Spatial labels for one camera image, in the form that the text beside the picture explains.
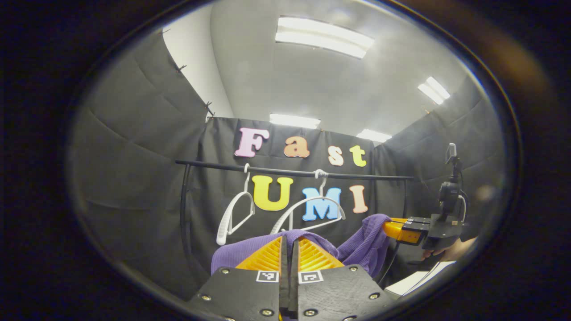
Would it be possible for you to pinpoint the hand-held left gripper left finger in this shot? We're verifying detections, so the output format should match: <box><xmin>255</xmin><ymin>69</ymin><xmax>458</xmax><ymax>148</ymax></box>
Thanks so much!
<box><xmin>186</xmin><ymin>235</ymin><xmax>290</xmax><ymax>321</ymax></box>

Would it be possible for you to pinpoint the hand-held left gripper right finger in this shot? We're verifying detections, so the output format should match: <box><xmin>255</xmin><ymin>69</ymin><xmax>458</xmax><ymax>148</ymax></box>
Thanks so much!
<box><xmin>290</xmin><ymin>235</ymin><xmax>398</xmax><ymax>321</ymax></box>

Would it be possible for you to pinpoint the purple ribbed jacket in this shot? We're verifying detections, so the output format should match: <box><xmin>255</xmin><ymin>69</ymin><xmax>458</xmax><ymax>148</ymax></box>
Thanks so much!
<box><xmin>211</xmin><ymin>214</ymin><xmax>393</xmax><ymax>278</ymax></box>

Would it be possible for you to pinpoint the white plastic clothes hanger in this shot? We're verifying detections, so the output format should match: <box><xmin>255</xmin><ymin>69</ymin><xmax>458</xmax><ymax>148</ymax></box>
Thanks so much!
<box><xmin>270</xmin><ymin>169</ymin><xmax>346</xmax><ymax>235</ymax></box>
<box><xmin>216</xmin><ymin>164</ymin><xmax>256</xmax><ymax>246</ymax></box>

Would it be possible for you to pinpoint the black metal clothes rack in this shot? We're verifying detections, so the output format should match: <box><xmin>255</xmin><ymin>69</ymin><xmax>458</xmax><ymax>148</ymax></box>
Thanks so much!
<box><xmin>175</xmin><ymin>159</ymin><xmax>414</xmax><ymax>277</ymax></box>

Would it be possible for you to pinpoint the white flat panel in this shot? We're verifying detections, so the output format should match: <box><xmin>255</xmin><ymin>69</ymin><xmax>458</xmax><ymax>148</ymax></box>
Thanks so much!
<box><xmin>385</xmin><ymin>260</ymin><xmax>456</xmax><ymax>297</ymax></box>

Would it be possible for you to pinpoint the ceiling light panel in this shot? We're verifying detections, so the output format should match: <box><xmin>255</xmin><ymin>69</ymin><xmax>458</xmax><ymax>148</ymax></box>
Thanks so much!
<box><xmin>418</xmin><ymin>76</ymin><xmax>451</xmax><ymax>106</ymax></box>
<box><xmin>356</xmin><ymin>129</ymin><xmax>393</xmax><ymax>144</ymax></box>
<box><xmin>274</xmin><ymin>16</ymin><xmax>375</xmax><ymax>60</ymax></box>
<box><xmin>269</xmin><ymin>113</ymin><xmax>321</xmax><ymax>130</ymax></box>

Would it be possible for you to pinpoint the black backdrop cloth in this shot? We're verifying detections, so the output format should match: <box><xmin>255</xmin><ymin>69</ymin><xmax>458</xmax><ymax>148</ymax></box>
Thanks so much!
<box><xmin>67</xmin><ymin>29</ymin><xmax>507</xmax><ymax>299</ymax></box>

